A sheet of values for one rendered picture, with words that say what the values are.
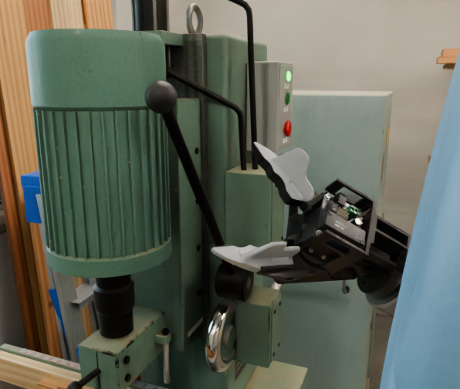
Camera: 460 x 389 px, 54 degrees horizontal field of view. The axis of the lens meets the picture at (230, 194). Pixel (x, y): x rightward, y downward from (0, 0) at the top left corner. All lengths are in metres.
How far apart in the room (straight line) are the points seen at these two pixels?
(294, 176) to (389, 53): 2.29
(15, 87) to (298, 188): 1.70
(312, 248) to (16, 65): 1.78
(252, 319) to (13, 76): 1.57
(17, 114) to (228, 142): 1.43
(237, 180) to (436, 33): 2.15
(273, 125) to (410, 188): 2.07
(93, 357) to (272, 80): 0.53
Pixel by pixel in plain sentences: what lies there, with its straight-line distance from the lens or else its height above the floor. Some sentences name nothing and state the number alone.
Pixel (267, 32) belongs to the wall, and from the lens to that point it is 2.91.
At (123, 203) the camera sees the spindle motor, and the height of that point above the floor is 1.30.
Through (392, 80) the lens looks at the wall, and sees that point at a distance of 2.78.
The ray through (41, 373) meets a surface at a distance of 0.93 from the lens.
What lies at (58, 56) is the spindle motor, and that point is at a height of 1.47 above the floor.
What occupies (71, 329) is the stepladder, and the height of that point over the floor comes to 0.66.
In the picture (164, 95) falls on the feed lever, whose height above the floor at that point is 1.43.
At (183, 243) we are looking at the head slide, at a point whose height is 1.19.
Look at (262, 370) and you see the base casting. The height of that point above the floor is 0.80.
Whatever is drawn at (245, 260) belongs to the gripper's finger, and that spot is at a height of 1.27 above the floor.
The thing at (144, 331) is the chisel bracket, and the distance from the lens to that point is 0.76.
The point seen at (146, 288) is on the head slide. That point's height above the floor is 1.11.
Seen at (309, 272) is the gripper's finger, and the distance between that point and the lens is 0.51.
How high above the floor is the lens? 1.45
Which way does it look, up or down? 14 degrees down
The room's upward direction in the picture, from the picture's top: straight up
